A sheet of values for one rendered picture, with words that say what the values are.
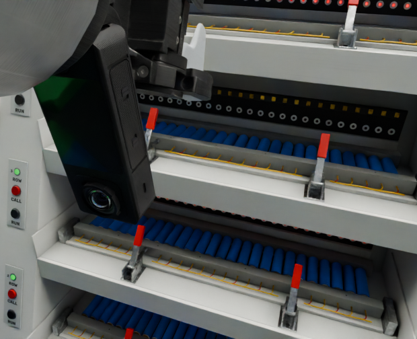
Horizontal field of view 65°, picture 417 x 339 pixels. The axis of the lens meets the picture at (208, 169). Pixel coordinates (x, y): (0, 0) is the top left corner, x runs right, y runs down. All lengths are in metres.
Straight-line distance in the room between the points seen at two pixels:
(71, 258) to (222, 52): 0.44
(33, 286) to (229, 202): 0.41
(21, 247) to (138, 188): 0.53
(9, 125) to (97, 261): 0.28
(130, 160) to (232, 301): 0.42
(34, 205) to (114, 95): 0.51
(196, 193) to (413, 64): 0.33
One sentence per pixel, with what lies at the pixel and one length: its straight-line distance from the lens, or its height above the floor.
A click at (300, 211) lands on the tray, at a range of 0.48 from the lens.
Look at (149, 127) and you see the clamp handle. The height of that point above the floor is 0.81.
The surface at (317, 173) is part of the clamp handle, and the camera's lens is 0.48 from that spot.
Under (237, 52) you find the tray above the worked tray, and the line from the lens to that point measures 0.48.
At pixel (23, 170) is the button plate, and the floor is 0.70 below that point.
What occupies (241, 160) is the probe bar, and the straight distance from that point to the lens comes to 0.54.
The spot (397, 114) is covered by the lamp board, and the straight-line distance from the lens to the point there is 0.64.
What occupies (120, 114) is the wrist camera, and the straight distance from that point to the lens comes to 0.17.
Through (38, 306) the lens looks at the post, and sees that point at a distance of 0.75.
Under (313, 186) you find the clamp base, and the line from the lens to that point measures 0.50.
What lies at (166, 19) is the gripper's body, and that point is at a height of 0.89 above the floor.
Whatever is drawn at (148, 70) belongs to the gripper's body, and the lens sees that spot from 0.18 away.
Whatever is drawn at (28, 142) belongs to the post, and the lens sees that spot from 0.64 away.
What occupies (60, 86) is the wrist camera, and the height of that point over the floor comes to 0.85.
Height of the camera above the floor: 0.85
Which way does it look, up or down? 10 degrees down
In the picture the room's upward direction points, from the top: 8 degrees clockwise
